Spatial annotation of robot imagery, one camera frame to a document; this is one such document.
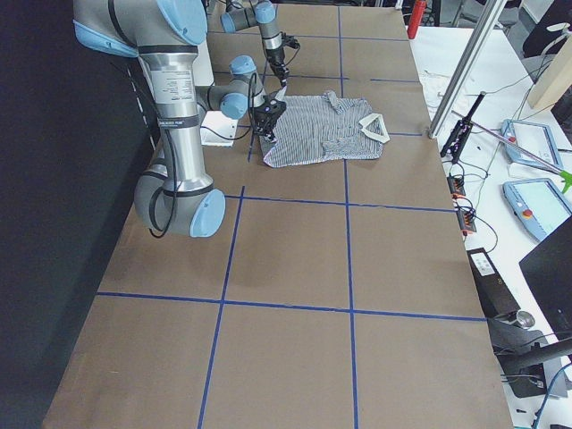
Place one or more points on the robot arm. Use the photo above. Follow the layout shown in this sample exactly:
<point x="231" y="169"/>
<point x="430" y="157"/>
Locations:
<point x="175" y="194"/>
<point x="263" y="16"/>

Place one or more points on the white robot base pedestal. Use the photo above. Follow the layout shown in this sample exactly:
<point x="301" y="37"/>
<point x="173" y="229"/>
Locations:
<point x="216" y="129"/>

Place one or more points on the metal rod green tip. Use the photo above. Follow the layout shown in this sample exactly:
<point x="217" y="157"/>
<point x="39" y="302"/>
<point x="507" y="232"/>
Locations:
<point x="564" y="175"/>

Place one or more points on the black monitor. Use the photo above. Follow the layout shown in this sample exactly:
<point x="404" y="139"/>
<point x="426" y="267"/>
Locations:
<point x="547" y="271"/>

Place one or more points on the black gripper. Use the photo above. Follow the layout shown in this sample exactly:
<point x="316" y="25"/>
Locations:
<point x="264" y="121"/>
<point x="276" y="58"/>

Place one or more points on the striped polo shirt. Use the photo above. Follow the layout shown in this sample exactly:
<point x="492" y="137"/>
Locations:
<point x="321" y="128"/>

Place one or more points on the blue teach pendant far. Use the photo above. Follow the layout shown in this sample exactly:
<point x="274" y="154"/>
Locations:
<point x="533" y="137"/>

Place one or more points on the black spare gripper tool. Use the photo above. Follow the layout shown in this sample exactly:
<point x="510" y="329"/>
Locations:
<point x="460" y="133"/>

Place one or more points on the red cylinder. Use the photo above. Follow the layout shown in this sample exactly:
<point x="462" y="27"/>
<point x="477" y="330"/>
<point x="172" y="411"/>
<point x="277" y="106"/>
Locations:
<point x="416" y="17"/>

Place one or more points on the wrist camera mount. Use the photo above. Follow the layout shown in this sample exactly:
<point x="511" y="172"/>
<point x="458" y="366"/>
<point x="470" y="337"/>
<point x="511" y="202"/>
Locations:
<point x="290" y="41"/>

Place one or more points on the blue teach pendant near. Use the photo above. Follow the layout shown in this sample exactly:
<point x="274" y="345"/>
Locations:
<point x="538" y="204"/>

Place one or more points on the blue teach pendant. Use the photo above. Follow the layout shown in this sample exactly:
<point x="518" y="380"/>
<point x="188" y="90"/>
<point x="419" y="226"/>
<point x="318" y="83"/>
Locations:
<point x="538" y="204"/>
<point x="533" y="137"/>

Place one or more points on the aluminium frame post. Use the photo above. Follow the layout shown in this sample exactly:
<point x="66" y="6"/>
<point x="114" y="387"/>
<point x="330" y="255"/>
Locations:
<point x="481" y="32"/>

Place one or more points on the black power box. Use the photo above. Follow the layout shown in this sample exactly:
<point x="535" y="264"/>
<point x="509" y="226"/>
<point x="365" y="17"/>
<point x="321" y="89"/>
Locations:
<point x="494" y="294"/>

